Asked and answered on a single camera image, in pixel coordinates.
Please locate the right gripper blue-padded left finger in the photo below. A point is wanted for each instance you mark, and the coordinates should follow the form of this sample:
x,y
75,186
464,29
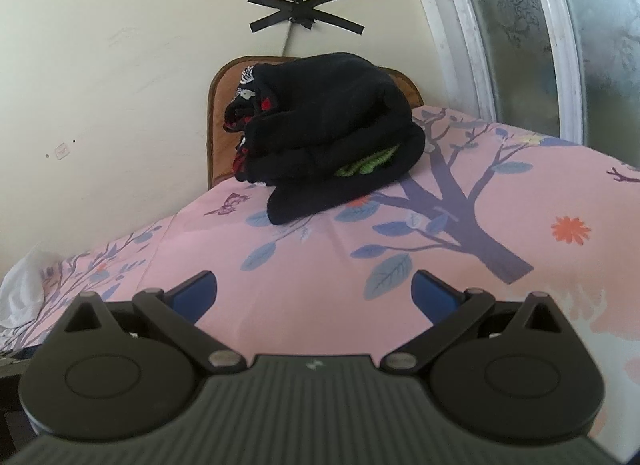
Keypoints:
x,y
153,332

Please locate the white framed frosted window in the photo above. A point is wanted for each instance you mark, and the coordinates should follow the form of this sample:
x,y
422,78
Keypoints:
x,y
569,68

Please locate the brown wooden headboard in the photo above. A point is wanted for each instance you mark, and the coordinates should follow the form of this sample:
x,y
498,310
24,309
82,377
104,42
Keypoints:
x,y
220,119

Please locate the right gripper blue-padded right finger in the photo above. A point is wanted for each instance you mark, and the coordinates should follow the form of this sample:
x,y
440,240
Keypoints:
x,y
474,332

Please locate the white crumpled cloth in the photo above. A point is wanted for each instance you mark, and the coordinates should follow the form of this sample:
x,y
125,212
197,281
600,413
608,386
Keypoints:
x,y
22,289

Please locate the pile of black green clothes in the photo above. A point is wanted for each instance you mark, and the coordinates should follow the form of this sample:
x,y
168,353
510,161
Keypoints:
x,y
325,134

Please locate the pink tree-print bed sheet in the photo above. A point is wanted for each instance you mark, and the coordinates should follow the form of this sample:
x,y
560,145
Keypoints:
x,y
489,206

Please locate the black tape cross on wall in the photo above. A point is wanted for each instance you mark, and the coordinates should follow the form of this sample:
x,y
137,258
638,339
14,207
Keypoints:
x,y
305,13

